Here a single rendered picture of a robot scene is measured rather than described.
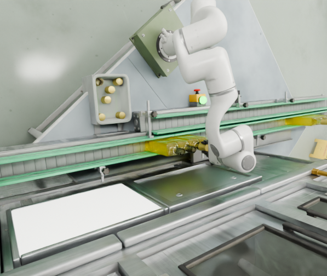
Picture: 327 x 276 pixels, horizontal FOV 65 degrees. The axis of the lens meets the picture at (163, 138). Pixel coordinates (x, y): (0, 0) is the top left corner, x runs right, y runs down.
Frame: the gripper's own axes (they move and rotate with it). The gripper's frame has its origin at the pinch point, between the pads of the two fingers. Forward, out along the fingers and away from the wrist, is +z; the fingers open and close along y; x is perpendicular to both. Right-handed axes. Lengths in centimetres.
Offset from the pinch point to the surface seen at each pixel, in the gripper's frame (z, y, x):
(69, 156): 14, 1, 55
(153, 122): 24.5, 9.8, 15.5
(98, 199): -6.5, -12.0, 46.6
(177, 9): 44, 69, -8
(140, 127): 22.2, 8.3, 22.8
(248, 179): -13.5, -12.2, -11.0
